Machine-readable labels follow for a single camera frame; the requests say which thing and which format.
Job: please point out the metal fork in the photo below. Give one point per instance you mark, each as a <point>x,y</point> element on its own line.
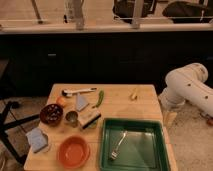
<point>114,153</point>

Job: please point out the grey blue triangular cloth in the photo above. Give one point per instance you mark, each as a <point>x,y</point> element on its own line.
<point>81,102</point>

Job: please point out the black chair base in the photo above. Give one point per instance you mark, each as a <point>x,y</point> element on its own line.
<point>6,126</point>

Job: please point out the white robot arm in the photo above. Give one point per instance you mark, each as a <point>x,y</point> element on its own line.
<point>188,83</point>

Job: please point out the dark red bowl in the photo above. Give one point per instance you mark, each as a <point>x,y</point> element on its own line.
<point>51,114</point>

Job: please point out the small orange object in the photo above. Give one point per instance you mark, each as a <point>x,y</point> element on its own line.
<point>61,101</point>

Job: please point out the small metal cup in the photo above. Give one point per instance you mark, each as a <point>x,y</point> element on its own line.
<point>72,118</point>

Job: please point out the green plastic tray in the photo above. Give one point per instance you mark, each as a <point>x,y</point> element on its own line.
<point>143,148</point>

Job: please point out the red orange bowl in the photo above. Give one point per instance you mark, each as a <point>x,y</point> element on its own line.
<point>73,152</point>

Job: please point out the whiteboard eraser with wooden back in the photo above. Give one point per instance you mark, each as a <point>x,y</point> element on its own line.
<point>86,120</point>

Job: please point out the blue sponge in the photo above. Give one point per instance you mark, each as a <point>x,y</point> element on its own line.
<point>37,139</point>

